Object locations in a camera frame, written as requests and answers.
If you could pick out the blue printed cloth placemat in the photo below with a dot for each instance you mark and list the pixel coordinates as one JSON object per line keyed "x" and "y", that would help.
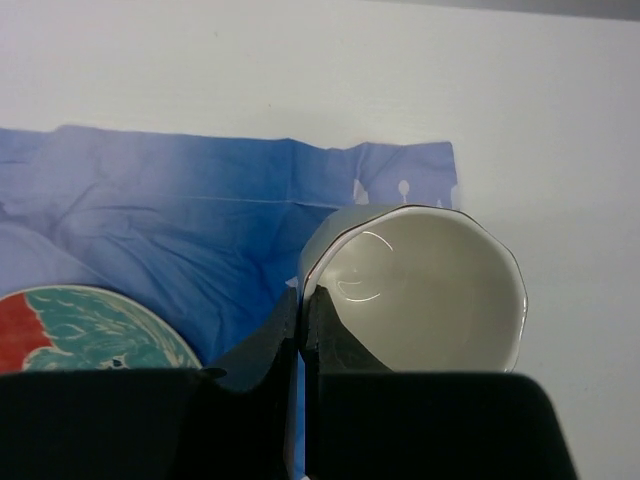
{"x": 204, "y": 231}

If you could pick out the red and teal plate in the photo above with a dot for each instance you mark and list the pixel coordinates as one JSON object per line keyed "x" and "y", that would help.
{"x": 75, "y": 327}

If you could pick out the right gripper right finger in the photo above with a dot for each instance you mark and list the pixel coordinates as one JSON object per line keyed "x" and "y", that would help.
{"x": 365, "y": 421}

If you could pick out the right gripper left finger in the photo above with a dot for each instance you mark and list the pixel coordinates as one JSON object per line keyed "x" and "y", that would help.
{"x": 234, "y": 419}

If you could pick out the pale yellow mug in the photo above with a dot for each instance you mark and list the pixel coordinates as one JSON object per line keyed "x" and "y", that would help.
{"x": 421, "y": 288}

